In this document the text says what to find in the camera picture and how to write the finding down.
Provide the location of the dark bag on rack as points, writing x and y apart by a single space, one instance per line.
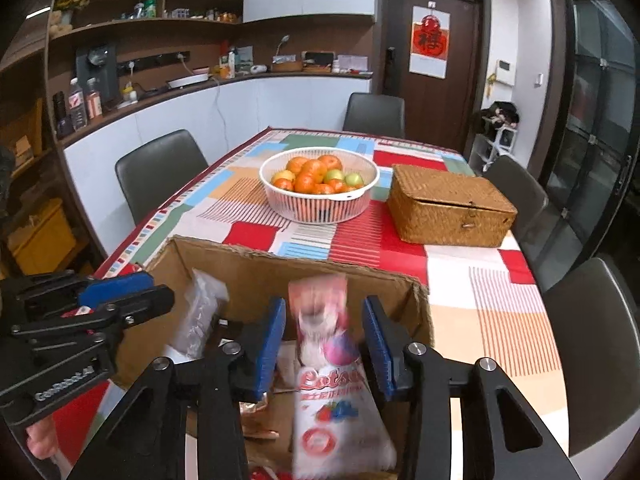
500 114

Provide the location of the woven wicker lidded box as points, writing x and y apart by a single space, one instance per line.
440 215

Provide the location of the white counter cabinet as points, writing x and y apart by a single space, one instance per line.
280 105

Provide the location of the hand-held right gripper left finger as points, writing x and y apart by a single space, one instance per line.
270 340

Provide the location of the green apple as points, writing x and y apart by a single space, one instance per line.
334 176
354 180

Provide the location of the pink drink bottle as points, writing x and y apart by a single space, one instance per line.
93 105

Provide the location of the dark grey dining chair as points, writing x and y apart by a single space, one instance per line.
374 115
520 200
595 350
160 170

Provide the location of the black water dispenser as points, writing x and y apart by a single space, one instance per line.
97 75

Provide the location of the small wicker tray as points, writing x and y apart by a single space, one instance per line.
287 66

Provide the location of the pink and white snack packet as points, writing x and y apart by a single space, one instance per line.
335 410

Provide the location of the black bottle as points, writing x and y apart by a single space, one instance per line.
62 117

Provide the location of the gold crinkled snack wrapper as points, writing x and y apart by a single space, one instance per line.
257 420

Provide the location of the person's left hand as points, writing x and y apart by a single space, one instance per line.
41 442

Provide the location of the dark framed glass sliding door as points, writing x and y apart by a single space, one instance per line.
590 110

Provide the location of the white plastic fruit basket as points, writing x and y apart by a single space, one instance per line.
320 210

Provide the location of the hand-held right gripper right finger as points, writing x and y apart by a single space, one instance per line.
380 345

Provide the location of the wooden wall shelf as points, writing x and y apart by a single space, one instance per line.
150 21

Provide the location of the yellow storage crate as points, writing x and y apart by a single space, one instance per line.
45 240

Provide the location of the white shallow pan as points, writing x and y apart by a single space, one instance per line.
187 80

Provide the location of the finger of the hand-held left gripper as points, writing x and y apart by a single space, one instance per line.
115 287
125 310

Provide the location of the white shoe rack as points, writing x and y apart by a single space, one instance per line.
492 142

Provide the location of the yellow round fruit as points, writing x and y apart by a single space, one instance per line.
282 176

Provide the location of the dark brown door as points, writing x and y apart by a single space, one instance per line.
400 25

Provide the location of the clear plastic snack packet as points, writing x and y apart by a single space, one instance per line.
200 310

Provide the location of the white intercom panel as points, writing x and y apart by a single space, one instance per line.
505 72

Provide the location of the clear bottle with red label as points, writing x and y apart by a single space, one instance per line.
77 110

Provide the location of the colourful patchwork tablecloth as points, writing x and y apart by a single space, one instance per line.
475 285

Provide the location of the brown cardboard box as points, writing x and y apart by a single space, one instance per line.
250 270

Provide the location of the yellow flowers in vase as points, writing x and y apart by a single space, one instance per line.
72 2

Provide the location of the pile of oranges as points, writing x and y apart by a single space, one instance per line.
310 175

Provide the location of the red and white wall calendar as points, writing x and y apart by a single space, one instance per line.
430 40

